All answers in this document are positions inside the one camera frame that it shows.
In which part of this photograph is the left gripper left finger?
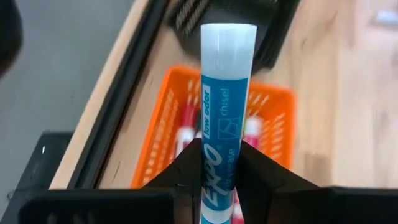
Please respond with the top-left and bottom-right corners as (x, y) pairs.
(142, 138), (203, 224)

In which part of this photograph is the teal Expo marker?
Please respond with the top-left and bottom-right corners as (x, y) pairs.
(198, 23), (258, 224)

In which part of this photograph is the maroon Expo marker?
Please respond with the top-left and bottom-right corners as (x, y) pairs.
(176, 104), (200, 158)

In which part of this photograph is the orange plastic basket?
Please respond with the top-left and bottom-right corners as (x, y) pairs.
(130, 65), (297, 190)

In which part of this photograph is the black plastic basket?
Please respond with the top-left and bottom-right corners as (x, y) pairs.
(167, 0), (302, 75)

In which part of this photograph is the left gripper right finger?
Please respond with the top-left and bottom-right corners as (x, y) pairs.
(234, 141), (322, 224)

